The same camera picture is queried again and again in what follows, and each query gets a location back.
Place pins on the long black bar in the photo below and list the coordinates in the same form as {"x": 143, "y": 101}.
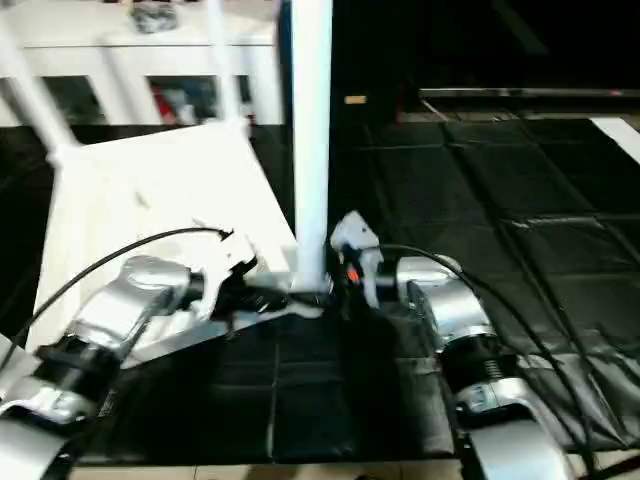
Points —
{"x": 525, "y": 93}

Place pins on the black tripod stand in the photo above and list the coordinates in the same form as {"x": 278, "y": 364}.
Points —
{"x": 620, "y": 462}

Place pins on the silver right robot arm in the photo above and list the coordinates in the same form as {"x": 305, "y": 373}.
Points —
{"x": 450, "y": 305}

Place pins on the white flat board strip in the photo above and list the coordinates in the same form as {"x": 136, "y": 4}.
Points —
{"x": 617, "y": 137}

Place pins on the yellow label sticker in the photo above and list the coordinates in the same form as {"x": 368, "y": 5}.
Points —
{"x": 355, "y": 99}

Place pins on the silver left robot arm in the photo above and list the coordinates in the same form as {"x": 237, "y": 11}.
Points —
{"x": 150, "y": 277}

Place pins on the red and white bottle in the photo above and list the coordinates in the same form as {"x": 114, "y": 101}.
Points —
{"x": 162, "y": 107}

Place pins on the dark crumpled plastic bag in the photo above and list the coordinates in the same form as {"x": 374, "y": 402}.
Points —
{"x": 152, "y": 17}

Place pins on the white cabinet with glass doors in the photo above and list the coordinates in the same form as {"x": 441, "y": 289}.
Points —
{"x": 100, "y": 60}

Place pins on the white plastic table top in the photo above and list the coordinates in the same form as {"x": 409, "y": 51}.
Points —
{"x": 150, "y": 165}

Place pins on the black mat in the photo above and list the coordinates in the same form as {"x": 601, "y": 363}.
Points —
{"x": 500, "y": 200}

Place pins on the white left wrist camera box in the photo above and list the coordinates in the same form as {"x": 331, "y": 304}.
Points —
{"x": 227, "y": 260}

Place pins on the white plastic table leg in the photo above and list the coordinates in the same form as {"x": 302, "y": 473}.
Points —
{"x": 312, "y": 125}
{"x": 10, "y": 360}
{"x": 222, "y": 60}
{"x": 30, "y": 90}

